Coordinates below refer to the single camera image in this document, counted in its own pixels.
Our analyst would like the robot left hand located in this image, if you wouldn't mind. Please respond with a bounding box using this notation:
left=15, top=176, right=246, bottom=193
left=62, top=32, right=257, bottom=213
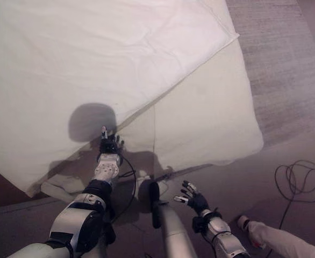
left=99, top=125, right=125, bottom=155

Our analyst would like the robot silver leg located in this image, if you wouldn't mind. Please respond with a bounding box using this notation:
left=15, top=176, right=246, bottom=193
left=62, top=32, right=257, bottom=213
left=147, top=181, right=199, bottom=258

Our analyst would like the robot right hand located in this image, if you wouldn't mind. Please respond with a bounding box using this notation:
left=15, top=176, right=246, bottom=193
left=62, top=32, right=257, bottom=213
left=173, top=180, right=211, bottom=214

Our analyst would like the white duvet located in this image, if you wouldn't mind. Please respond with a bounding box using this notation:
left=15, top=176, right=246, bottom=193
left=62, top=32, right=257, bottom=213
left=0, top=0, right=240, bottom=198

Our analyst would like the white mattress with sheet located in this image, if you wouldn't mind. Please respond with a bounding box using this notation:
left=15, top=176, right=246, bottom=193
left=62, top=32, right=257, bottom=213
left=117, top=39, right=264, bottom=174

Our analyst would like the coiled black floor cable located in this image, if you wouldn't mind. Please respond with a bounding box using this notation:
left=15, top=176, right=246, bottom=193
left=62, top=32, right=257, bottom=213
left=274, top=159, right=315, bottom=230

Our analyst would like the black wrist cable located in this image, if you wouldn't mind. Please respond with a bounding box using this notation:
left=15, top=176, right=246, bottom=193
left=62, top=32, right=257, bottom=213
left=109, top=155, right=137, bottom=224

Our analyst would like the person's leg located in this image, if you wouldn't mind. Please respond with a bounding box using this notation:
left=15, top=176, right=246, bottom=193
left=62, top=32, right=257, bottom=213
left=247, top=219, right=315, bottom=258

